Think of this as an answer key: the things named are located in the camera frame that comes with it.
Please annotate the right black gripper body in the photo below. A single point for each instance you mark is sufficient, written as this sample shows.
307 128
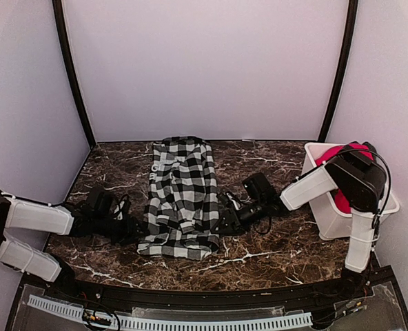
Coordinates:
231 214

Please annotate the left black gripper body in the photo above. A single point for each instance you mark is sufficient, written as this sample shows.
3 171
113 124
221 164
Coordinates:
120 234

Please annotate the black white checkered shirt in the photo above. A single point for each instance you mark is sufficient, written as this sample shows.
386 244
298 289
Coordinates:
182 205

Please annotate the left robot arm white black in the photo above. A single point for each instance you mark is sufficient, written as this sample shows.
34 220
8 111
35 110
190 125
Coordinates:
64 219

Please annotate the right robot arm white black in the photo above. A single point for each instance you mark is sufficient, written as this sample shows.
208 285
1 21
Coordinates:
365 226

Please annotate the white plastic laundry bin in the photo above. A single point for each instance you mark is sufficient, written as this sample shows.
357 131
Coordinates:
331 220

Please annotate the red garment in bin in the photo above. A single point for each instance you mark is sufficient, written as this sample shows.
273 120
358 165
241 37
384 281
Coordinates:
339 198

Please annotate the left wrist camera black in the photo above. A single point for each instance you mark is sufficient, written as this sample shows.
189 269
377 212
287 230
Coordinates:
102 204

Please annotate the black front rail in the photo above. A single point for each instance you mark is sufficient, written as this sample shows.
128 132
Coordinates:
204 296

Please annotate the white slotted cable duct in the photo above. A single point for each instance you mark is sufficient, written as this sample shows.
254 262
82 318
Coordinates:
158 319

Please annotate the left black frame post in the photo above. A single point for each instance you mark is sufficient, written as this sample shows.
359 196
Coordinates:
62 33

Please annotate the black frame post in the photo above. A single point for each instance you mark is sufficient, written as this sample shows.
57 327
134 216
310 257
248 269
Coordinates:
339 77
62 33

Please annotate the right black frame post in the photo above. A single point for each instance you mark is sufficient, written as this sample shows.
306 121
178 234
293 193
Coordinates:
339 77

